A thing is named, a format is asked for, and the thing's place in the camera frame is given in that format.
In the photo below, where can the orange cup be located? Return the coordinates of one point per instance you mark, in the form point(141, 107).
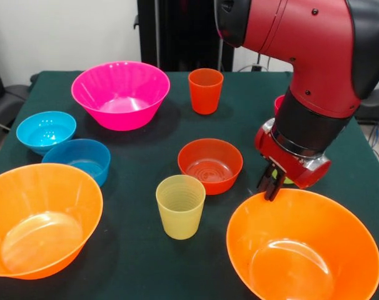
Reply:
point(205, 93)

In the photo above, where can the yellow cup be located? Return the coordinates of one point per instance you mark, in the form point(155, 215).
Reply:
point(180, 218)

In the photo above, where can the black stand base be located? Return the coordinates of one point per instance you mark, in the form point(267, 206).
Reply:
point(8, 103)
point(377, 106)

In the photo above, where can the red cup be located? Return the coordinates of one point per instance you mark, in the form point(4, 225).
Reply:
point(278, 104)

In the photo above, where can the light blue bowl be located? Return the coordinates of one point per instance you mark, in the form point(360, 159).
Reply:
point(45, 131)

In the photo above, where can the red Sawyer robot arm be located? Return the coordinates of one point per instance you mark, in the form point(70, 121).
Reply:
point(302, 47)

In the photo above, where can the dark blue bowl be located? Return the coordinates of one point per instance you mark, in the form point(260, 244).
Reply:
point(92, 156)

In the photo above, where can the large pink bowl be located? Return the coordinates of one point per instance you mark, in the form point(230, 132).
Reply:
point(120, 93)

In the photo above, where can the large orange bowl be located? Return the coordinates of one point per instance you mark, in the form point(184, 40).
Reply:
point(302, 250)
point(45, 218)

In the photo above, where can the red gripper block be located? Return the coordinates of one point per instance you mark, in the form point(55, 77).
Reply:
point(299, 170)

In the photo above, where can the dark green tablecloth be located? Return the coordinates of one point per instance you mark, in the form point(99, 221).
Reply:
point(145, 275)

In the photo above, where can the green cup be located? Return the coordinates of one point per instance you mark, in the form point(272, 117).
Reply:
point(288, 180)

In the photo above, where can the small red bowl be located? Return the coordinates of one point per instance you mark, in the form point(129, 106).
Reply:
point(208, 182)

